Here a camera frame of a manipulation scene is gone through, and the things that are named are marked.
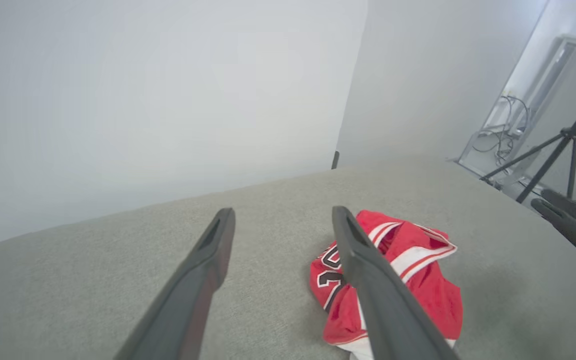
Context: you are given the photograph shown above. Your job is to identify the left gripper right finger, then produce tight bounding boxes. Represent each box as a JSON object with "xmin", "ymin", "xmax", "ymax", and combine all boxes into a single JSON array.
[{"xmin": 332, "ymin": 205, "xmax": 460, "ymax": 360}]

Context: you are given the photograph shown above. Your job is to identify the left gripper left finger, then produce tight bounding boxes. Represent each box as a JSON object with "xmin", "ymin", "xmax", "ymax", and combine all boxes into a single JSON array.
[{"xmin": 114, "ymin": 208, "xmax": 237, "ymax": 360}]

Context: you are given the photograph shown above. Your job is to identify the red white basketball jersey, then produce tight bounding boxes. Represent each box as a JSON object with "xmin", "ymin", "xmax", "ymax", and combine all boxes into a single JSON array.
[{"xmin": 309, "ymin": 210, "xmax": 464, "ymax": 360}]

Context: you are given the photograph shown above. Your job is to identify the white leaning panel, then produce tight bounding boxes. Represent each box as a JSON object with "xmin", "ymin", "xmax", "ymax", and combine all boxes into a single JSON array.
[{"xmin": 457, "ymin": 35, "xmax": 576, "ymax": 187}]

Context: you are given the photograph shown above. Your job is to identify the black camera tripod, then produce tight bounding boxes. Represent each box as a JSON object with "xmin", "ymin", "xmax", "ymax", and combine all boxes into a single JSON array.
[{"xmin": 480, "ymin": 72, "xmax": 576, "ymax": 204}]

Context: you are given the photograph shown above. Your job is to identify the grey tangled cables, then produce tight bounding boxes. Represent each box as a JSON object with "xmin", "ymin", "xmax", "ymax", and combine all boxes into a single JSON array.
[{"xmin": 472, "ymin": 95, "xmax": 532, "ymax": 168}]

